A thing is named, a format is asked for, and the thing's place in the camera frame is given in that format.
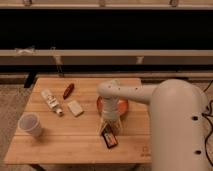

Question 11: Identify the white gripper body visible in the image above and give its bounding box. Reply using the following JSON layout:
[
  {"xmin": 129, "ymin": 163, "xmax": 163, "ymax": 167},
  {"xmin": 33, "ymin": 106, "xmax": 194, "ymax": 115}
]
[{"xmin": 102, "ymin": 98, "xmax": 119, "ymax": 121}]

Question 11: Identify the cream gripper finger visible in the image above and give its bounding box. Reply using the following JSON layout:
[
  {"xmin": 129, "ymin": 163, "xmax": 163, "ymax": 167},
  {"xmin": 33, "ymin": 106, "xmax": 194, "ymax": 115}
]
[
  {"xmin": 114, "ymin": 120, "xmax": 123, "ymax": 135},
  {"xmin": 99, "ymin": 121, "xmax": 107, "ymax": 134}
]

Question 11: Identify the black and orange eraser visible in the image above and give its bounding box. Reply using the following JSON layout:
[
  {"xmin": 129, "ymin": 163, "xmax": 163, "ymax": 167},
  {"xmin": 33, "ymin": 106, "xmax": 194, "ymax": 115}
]
[{"xmin": 101, "ymin": 125, "xmax": 118, "ymax": 149}]

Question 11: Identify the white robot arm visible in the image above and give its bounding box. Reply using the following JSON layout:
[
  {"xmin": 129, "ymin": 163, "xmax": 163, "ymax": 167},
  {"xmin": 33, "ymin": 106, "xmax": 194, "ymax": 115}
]
[{"xmin": 97, "ymin": 79, "xmax": 209, "ymax": 171}]

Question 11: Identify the orange plate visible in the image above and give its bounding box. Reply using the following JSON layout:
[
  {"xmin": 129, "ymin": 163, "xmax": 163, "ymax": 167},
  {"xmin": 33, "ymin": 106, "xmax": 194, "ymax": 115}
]
[{"xmin": 96, "ymin": 96, "xmax": 129, "ymax": 116}]

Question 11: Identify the wooden table board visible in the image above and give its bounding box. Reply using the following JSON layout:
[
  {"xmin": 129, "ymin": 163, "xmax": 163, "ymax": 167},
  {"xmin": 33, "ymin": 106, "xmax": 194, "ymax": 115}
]
[{"xmin": 4, "ymin": 78, "xmax": 151, "ymax": 164}]

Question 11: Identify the white tube bottle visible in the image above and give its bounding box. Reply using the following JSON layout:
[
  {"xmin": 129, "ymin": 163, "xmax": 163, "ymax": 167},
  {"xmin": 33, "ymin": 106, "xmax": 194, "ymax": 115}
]
[{"xmin": 41, "ymin": 89, "xmax": 63, "ymax": 117}]

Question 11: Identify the white plastic cup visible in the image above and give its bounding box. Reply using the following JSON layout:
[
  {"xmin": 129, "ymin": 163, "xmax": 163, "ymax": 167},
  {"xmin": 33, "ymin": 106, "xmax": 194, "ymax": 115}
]
[{"xmin": 18, "ymin": 113, "xmax": 43, "ymax": 137}]

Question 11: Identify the black cable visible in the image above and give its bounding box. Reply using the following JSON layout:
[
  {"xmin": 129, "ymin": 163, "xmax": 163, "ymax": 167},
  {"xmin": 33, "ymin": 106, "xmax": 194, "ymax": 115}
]
[{"xmin": 200, "ymin": 79, "xmax": 213, "ymax": 168}]

